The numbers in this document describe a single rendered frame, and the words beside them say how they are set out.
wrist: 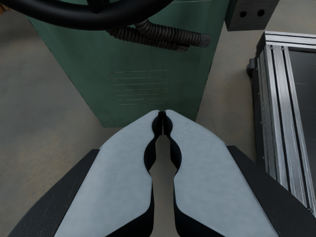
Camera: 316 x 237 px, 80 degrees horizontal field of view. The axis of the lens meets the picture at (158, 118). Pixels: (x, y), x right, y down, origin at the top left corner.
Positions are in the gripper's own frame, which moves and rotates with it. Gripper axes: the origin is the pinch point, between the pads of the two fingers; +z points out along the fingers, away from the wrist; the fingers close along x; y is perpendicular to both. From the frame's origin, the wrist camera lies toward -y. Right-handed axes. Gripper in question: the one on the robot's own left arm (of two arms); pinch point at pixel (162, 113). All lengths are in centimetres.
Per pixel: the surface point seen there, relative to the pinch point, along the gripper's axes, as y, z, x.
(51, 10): -5.5, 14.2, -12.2
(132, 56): 6.8, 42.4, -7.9
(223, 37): 16, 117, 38
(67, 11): -5.4, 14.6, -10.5
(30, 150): 51, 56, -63
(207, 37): 0.4, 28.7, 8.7
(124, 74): 12.6, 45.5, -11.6
